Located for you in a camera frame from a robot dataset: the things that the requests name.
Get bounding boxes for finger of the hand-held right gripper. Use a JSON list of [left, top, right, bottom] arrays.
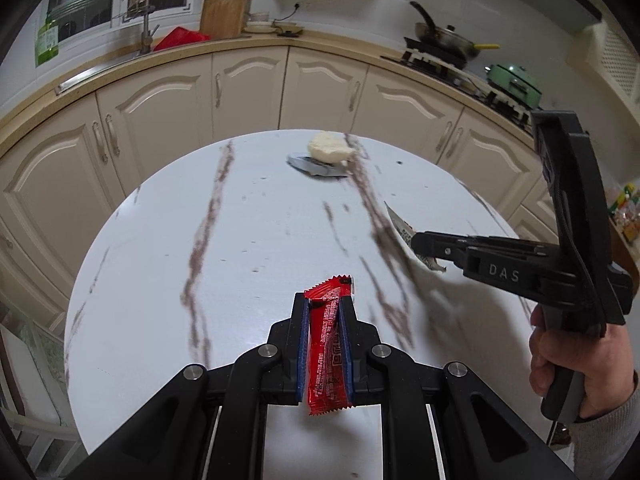
[[411, 230, 501, 257], [433, 252, 469, 275]]

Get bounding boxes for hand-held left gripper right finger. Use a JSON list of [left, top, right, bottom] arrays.
[[339, 295, 577, 480]]

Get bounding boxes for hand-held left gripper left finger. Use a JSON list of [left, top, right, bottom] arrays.
[[65, 292, 311, 480]]

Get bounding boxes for red snack wrapper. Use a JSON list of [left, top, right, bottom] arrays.
[[304, 274, 357, 416]]

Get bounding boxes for silver foil wrapper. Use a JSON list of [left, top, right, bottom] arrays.
[[384, 201, 447, 274]]

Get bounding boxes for person's right forearm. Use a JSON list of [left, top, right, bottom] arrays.
[[570, 390, 640, 480]]

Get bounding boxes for person's right hand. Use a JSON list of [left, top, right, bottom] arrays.
[[529, 304, 640, 417]]

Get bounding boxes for colourful packets pile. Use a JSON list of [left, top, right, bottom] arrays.
[[607, 180, 640, 241]]

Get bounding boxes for brown chair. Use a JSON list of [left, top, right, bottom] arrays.
[[607, 237, 640, 282]]

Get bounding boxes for green electric pot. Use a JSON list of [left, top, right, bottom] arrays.
[[485, 62, 544, 109]]

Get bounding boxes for silver blue wrapper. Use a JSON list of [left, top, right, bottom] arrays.
[[286, 152, 351, 180]]

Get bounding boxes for cream lattice upper cabinet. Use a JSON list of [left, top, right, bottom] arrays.
[[565, 17, 640, 134]]

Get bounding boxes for black gas stove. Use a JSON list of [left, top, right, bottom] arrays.
[[381, 35, 534, 129]]

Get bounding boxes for metal wok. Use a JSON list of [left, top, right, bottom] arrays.
[[410, 1, 501, 61]]

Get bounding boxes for white storage cart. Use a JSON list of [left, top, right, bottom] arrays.
[[0, 305, 87, 477]]

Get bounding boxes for cream lower kitchen cabinets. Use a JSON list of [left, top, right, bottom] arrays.
[[0, 30, 640, 322]]

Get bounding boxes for stack of white bowls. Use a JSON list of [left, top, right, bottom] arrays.
[[244, 11, 274, 35]]

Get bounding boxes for wooden cutting board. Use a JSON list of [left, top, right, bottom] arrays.
[[200, 0, 254, 40]]

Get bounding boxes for red plastic bag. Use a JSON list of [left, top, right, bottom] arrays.
[[152, 27, 212, 53]]

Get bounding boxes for steel sink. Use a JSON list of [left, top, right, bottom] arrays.
[[54, 52, 152, 96]]

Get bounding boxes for metal faucet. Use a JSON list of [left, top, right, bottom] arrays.
[[121, 0, 161, 56]]

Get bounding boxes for green bottle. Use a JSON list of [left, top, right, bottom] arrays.
[[35, 10, 61, 67]]

